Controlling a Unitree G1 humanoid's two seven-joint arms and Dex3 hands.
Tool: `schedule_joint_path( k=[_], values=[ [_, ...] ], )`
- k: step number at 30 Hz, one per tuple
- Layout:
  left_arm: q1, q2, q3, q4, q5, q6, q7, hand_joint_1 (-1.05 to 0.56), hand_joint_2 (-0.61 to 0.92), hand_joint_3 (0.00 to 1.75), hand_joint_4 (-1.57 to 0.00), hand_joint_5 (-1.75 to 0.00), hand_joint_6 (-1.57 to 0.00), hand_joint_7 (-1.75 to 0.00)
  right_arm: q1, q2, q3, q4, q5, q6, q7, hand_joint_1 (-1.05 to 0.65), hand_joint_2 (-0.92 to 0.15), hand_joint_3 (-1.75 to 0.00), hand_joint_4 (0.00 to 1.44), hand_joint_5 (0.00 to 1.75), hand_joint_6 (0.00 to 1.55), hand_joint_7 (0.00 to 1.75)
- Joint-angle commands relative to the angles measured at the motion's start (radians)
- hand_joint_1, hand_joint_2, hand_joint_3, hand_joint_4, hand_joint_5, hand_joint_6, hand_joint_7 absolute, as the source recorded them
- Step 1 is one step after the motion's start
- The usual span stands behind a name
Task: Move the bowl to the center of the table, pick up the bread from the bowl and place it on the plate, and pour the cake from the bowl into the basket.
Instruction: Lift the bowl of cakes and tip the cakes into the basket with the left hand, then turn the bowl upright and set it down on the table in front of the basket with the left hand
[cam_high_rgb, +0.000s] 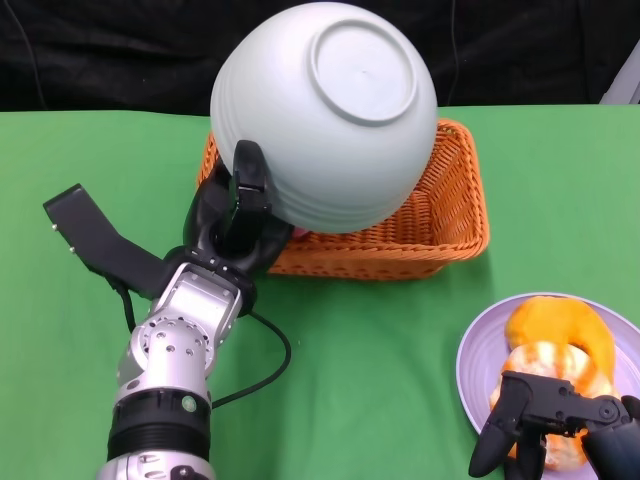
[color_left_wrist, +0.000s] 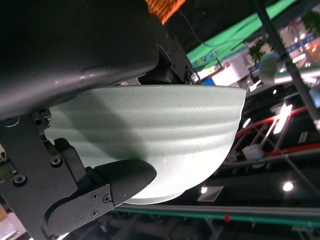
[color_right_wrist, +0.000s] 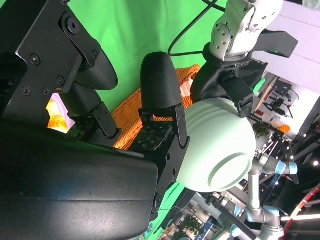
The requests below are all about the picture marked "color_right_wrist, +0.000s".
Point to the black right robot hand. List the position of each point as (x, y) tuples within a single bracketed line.
[(62, 187)]

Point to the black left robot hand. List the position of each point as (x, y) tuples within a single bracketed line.
[(212, 80)]

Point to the pale green bowl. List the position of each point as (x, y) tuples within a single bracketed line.
[(215, 140)]

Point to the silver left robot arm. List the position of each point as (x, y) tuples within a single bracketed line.
[(237, 25)]

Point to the silver blue industrial robot arm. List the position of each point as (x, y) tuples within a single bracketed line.
[(257, 205)]

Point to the lavender plate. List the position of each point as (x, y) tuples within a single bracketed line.
[(70, 122)]

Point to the orange wicker basket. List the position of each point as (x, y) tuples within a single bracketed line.
[(127, 117)]

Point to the green tablecloth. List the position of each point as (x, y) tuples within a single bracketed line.
[(140, 30)]

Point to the white partition board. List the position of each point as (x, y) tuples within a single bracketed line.
[(305, 37)]

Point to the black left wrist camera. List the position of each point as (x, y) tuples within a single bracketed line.
[(277, 42)]

